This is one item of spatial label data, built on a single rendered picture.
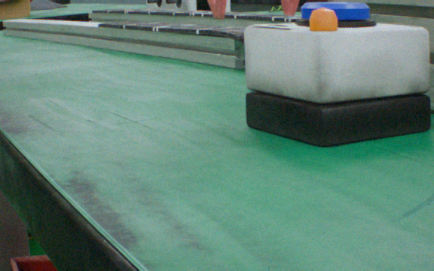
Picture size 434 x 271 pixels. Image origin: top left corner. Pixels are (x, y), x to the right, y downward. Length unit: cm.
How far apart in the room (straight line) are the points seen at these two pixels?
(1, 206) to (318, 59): 149
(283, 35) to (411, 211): 17
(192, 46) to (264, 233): 63
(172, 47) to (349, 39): 53
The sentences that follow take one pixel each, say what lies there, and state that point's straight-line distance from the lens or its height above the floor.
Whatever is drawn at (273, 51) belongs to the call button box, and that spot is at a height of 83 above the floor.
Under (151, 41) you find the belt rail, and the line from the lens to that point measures 102.
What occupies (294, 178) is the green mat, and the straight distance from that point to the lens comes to 38.
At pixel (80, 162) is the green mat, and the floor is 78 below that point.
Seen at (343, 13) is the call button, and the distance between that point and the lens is 47.
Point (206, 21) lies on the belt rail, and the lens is 129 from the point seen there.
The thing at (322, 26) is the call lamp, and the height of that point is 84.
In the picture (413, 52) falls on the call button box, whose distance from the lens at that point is 48.
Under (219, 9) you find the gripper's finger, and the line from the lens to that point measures 80.
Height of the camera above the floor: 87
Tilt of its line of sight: 11 degrees down
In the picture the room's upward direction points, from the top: 2 degrees counter-clockwise
